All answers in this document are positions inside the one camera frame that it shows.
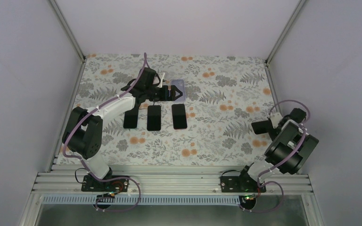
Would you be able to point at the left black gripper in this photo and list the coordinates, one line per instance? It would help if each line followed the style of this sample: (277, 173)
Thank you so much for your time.
(165, 95)

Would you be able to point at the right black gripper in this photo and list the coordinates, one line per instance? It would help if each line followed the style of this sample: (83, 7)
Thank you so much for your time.
(272, 135)

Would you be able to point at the lilac phone case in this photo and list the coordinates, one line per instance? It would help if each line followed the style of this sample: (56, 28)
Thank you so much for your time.
(179, 83)

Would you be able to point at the black phone from pink case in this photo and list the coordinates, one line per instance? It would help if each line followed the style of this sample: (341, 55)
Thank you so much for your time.
(154, 118)

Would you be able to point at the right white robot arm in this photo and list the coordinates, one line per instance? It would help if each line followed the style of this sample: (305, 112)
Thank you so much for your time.
(290, 147)

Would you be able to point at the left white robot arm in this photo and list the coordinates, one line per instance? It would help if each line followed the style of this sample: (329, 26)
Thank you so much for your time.
(82, 137)

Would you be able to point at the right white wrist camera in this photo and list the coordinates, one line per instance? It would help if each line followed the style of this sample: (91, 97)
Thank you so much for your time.
(275, 119)

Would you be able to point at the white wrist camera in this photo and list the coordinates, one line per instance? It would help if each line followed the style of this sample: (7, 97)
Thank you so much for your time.
(160, 79)
(275, 119)

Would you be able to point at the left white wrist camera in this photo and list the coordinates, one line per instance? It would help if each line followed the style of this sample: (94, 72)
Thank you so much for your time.
(160, 79)

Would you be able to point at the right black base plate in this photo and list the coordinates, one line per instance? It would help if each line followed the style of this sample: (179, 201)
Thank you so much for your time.
(240, 184)

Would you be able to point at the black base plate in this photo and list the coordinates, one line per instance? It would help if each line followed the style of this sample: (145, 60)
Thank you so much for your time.
(90, 184)
(240, 184)

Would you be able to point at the grey slotted cable duct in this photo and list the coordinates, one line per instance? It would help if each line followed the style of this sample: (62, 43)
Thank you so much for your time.
(123, 199)

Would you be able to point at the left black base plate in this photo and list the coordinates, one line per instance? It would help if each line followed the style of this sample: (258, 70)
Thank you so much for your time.
(90, 184)

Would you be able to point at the aluminium rail frame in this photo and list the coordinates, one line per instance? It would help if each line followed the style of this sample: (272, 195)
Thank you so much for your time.
(168, 180)

